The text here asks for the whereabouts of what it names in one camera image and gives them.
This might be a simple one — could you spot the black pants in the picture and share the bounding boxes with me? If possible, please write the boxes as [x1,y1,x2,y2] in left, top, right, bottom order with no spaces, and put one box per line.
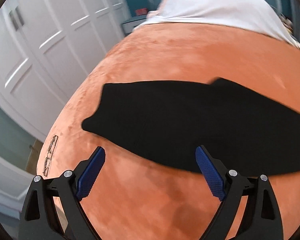
[82,78,300,176]

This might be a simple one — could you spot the orange plush bed blanket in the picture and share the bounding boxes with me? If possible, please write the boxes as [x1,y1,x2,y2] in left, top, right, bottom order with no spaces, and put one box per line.
[37,23,300,239]

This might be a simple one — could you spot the white wardrobe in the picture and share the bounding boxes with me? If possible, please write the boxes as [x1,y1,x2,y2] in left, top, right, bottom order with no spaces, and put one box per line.
[0,0,129,140]

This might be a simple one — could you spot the left grey nightstand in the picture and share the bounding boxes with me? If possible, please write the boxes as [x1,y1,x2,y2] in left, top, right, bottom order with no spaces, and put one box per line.
[121,15,146,36]

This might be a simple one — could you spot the red box on nightstand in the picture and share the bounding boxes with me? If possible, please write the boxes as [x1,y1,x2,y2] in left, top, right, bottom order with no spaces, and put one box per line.
[135,8,148,16]

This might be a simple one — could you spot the white pink pillow cover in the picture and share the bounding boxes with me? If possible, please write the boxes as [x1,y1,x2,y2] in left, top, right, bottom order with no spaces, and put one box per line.
[142,0,300,50]

